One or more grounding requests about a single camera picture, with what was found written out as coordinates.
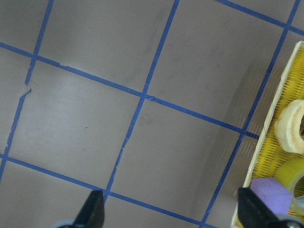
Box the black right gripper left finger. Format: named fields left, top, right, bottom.
left=74, top=190, right=105, bottom=228

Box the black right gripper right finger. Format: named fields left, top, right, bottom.
left=237, top=188, right=285, bottom=228

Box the yellow tape roll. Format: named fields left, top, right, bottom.
left=275, top=158, right=304, bottom=216

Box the purple foam block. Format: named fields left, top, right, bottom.
left=250, top=178, right=293, bottom=215

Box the yellow plastic basket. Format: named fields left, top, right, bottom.
left=243, top=41, right=304, bottom=221

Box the pale toy banana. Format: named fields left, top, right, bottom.
left=275, top=99, right=304, bottom=154

